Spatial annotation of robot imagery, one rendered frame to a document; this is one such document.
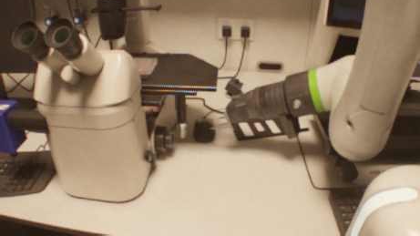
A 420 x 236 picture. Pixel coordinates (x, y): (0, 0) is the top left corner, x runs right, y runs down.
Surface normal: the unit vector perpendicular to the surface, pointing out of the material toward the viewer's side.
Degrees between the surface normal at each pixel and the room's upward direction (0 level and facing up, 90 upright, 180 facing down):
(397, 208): 19
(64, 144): 91
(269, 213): 0
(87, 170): 91
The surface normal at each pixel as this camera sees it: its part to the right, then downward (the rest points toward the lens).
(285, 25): -0.06, 0.46
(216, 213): 0.02, -0.89
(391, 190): -0.30, -0.89
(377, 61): -0.70, 0.52
